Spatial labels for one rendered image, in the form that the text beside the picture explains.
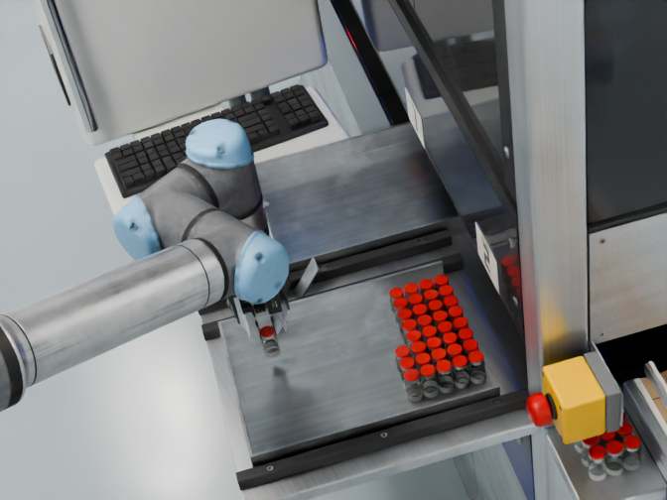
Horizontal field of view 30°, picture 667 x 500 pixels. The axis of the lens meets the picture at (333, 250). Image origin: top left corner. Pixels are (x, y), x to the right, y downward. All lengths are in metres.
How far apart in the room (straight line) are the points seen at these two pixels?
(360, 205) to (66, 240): 1.64
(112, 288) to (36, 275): 2.17
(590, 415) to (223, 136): 0.54
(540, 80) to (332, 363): 0.64
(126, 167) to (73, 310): 1.07
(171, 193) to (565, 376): 0.51
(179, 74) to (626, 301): 1.12
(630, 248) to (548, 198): 0.15
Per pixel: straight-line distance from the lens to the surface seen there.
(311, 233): 1.97
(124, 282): 1.28
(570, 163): 1.36
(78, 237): 3.51
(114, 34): 2.29
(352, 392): 1.72
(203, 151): 1.47
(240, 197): 1.51
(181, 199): 1.44
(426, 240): 1.90
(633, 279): 1.52
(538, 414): 1.51
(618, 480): 1.61
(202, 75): 2.38
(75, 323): 1.24
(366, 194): 2.02
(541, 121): 1.31
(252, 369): 1.78
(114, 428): 2.98
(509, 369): 1.73
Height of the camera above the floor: 2.18
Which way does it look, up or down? 42 degrees down
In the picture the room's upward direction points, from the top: 11 degrees counter-clockwise
